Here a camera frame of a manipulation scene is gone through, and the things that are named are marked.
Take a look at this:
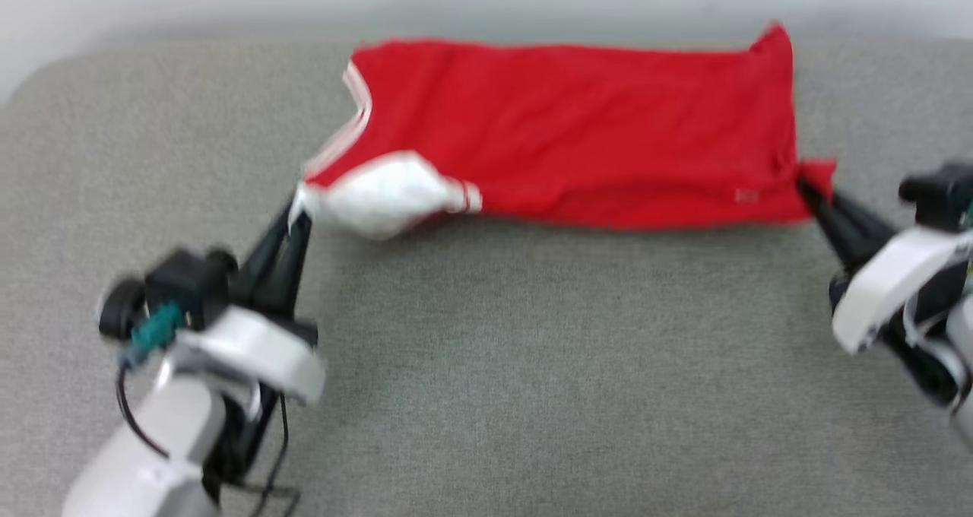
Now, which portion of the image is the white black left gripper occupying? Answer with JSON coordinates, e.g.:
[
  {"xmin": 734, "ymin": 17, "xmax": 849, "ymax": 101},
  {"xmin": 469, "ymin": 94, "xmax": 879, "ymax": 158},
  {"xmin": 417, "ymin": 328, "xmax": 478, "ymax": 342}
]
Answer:
[{"xmin": 162, "ymin": 198, "xmax": 328, "ymax": 489}]

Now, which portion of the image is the red basketball jersey white trim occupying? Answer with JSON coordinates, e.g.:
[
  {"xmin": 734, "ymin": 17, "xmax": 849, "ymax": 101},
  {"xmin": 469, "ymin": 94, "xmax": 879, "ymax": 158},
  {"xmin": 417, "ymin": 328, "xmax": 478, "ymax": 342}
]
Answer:
[{"xmin": 293, "ymin": 21, "xmax": 838, "ymax": 241}]

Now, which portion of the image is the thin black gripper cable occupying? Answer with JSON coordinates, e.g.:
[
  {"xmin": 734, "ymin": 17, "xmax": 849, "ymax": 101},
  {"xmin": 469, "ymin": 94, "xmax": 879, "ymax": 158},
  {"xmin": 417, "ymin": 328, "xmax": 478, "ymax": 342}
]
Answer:
[{"xmin": 247, "ymin": 394, "xmax": 299, "ymax": 517}]

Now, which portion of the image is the teal left camera cable connector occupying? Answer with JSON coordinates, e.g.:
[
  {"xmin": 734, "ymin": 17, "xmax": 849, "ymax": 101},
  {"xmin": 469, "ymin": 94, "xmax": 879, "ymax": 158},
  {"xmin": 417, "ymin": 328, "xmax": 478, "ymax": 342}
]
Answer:
[{"xmin": 128, "ymin": 303, "xmax": 185, "ymax": 357}]

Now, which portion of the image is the thin black camera cable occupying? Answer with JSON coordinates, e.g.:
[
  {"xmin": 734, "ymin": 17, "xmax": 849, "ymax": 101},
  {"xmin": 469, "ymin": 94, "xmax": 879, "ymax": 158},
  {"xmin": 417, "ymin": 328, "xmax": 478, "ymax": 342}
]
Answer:
[{"xmin": 114, "ymin": 359, "xmax": 173, "ymax": 458}]

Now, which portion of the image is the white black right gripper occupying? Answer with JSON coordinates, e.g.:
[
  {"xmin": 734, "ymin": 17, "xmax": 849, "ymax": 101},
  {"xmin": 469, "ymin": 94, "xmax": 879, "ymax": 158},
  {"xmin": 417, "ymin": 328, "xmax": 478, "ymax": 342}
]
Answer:
[{"xmin": 795, "ymin": 178, "xmax": 973, "ymax": 413}]

